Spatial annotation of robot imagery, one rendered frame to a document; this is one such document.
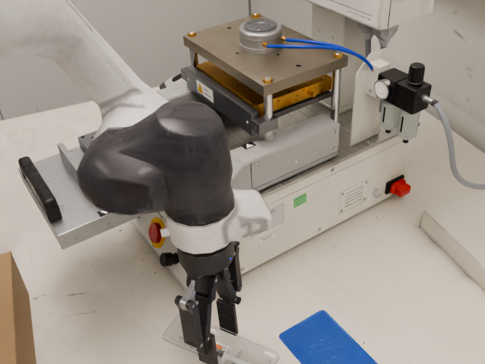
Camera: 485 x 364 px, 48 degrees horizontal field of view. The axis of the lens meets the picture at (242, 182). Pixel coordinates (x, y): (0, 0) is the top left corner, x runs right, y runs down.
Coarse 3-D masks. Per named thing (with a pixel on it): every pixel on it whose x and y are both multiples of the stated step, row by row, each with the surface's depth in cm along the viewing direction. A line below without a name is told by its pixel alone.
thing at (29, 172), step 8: (24, 160) 91; (24, 168) 90; (32, 168) 89; (24, 176) 93; (32, 176) 87; (40, 176) 88; (32, 184) 86; (40, 184) 86; (40, 192) 84; (48, 192) 84; (40, 200) 83; (48, 200) 82; (48, 208) 83; (56, 208) 83; (48, 216) 83; (56, 216) 84
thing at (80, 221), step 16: (48, 160) 98; (64, 160) 94; (80, 160) 98; (48, 176) 94; (64, 176) 94; (32, 192) 91; (64, 192) 90; (80, 192) 90; (64, 208) 87; (80, 208) 87; (96, 208) 87; (48, 224) 87; (64, 224) 84; (80, 224) 84; (96, 224) 85; (112, 224) 87; (64, 240) 83; (80, 240) 85
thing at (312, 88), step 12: (204, 72) 104; (216, 72) 103; (228, 84) 99; (240, 84) 99; (300, 84) 98; (312, 84) 98; (324, 84) 99; (240, 96) 96; (252, 96) 95; (276, 96) 95; (288, 96) 96; (300, 96) 97; (312, 96) 97; (324, 96) 101; (276, 108) 95; (288, 108) 97
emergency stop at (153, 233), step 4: (152, 224) 108; (156, 224) 107; (152, 228) 108; (156, 228) 107; (160, 228) 107; (152, 232) 108; (156, 232) 107; (152, 236) 108; (156, 236) 107; (160, 236) 106; (152, 240) 108; (156, 240) 107
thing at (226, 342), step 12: (180, 324) 88; (168, 336) 86; (180, 336) 86; (216, 336) 86; (228, 336) 86; (192, 348) 84; (228, 348) 84; (240, 348) 84; (252, 348) 84; (264, 348) 83; (228, 360) 82; (240, 360) 82; (252, 360) 82; (264, 360) 82
